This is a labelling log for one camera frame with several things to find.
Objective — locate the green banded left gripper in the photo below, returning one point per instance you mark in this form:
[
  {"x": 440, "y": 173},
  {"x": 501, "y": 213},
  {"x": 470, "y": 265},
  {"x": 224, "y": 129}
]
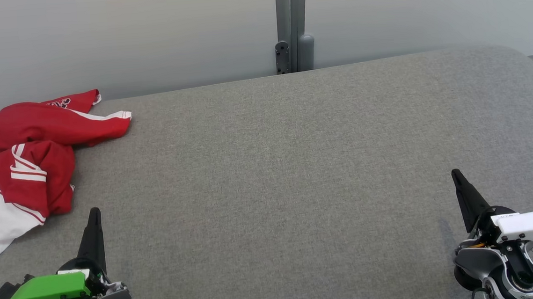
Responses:
[{"x": 46, "y": 291}]

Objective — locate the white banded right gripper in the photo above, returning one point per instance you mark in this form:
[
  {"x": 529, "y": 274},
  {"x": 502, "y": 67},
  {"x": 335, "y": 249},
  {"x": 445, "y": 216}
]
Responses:
[{"x": 530, "y": 227}]

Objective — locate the red white basketball jersey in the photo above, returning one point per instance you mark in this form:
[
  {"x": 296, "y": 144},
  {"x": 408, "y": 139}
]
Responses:
[{"x": 29, "y": 185}]

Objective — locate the red white basketball shorts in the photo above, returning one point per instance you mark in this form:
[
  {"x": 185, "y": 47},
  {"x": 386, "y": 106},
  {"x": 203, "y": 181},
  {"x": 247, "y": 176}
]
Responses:
[{"x": 35, "y": 123}]

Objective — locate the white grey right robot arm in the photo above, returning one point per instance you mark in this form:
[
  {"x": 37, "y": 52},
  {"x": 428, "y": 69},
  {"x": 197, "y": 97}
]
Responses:
[{"x": 476, "y": 261}]

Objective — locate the grey rounded cylinder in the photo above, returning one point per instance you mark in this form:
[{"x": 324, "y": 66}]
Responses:
[{"x": 306, "y": 53}]

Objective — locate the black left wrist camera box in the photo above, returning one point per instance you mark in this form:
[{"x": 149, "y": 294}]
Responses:
[{"x": 2, "y": 294}]

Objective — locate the dark grey perforated bracket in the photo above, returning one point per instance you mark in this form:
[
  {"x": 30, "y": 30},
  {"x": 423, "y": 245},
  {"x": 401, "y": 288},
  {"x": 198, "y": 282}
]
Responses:
[{"x": 282, "y": 57}]

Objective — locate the grey metal post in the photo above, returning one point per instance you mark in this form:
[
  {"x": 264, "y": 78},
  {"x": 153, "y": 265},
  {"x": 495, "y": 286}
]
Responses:
[{"x": 290, "y": 7}]

